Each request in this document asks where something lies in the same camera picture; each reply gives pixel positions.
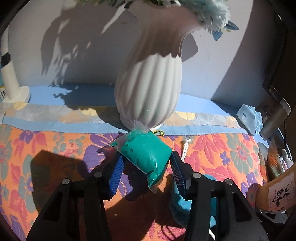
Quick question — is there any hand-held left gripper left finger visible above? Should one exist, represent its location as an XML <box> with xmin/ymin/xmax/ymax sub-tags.
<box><xmin>26</xmin><ymin>156</ymin><xmax>125</xmax><ymax>241</ymax></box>

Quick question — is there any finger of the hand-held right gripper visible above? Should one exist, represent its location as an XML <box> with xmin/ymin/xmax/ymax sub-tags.
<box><xmin>255</xmin><ymin>207</ymin><xmax>289</xmax><ymax>226</ymax></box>

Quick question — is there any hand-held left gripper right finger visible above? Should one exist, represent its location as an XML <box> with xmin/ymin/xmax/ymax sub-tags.
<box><xmin>171</xmin><ymin>151</ymin><xmax>270</xmax><ymax>241</ymax></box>

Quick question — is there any green clay packet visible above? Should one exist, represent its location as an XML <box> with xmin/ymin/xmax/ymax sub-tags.
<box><xmin>108</xmin><ymin>120</ymin><xmax>173</xmax><ymax>194</ymax></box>

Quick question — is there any ribbed glass bowl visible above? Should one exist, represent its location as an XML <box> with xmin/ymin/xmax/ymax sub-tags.
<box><xmin>258</xmin><ymin>139</ymin><xmax>291</xmax><ymax>184</ymax></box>

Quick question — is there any brown labelled bottle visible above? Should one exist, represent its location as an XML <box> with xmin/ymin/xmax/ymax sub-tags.
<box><xmin>256</xmin><ymin>170</ymin><xmax>296</xmax><ymax>215</ymax></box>

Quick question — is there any floral tablecloth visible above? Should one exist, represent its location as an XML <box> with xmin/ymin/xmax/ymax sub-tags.
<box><xmin>0</xmin><ymin>102</ymin><xmax>278</xmax><ymax>241</ymax></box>

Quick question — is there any white ribbed vase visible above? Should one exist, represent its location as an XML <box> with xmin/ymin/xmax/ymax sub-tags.
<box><xmin>114</xmin><ymin>0</ymin><xmax>202</xmax><ymax>133</ymax></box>

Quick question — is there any blue tissue pack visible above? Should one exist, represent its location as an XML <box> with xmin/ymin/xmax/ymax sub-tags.
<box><xmin>236</xmin><ymin>104</ymin><xmax>264</xmax><ymax>135</ymax></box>

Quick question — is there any grey metal stand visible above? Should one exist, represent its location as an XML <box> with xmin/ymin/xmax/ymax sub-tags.
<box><xmin>260</xmin><ymin>97</ymin><xmax>292</xmax><ymax>141</ymax></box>

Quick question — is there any white lamp stand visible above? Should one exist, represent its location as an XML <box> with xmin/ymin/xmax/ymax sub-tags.
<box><xmin>0</xmin><ymin>30</ymin><xmax>31</xmax><ymax>104</ymax></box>

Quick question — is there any black television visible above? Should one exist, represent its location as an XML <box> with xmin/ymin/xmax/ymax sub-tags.
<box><xmin>261</xmin><ymin>9</ymin><xmax>290</xmax><ymax>103</ymax></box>

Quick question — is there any blue and white flower bouquet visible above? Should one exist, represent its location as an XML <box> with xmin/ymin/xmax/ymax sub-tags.
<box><xmin>76</xmin><ymin>0</ymin><xmax>240</xmax><ymax>41</ymax></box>

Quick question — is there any teal drawstring pouch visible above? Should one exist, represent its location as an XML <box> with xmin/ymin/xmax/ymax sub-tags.
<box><xmin>170</xmin><ymin>138</ymin><xmax>218</xmax><ymax>239</ymax></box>

